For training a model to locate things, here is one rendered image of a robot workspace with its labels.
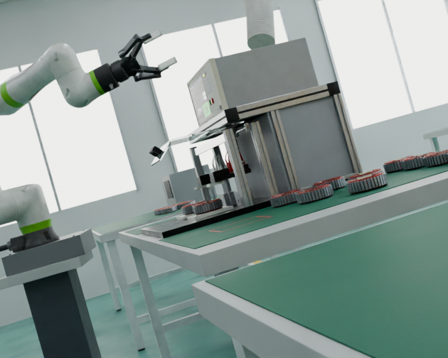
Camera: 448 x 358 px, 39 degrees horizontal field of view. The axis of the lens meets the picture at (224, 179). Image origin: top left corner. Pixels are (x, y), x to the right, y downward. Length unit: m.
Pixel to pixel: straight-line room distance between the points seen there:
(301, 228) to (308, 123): 0.91
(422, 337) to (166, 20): 7.08
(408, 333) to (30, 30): 6.98
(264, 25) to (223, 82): 1.40
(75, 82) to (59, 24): 5.10
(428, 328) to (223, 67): 1.92
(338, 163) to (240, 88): 0.45
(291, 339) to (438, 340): 0.15
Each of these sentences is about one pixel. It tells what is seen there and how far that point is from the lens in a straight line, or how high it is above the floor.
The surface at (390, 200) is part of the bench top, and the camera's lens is 1.54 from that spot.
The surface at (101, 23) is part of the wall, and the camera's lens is 7.38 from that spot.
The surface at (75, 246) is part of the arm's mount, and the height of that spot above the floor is 0.79.
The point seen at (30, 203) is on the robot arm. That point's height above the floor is 1.00.
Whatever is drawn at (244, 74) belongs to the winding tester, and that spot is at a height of 1.23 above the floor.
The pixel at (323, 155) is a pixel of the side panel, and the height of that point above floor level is 0.87.
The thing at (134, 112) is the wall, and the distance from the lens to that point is 7.19.
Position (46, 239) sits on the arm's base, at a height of 0.84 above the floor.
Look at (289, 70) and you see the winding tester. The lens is 2.43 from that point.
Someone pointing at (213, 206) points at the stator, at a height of 0.80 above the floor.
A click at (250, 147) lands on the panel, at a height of 0.98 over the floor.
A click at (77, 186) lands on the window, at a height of 1.20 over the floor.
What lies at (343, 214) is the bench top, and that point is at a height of 0.74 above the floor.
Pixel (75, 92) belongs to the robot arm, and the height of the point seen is 1.31.
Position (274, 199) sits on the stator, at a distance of 2.08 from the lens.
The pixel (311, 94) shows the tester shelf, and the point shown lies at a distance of 2.32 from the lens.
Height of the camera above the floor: 0.90
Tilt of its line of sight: level
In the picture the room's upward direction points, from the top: 16 degrees counter-clockwise
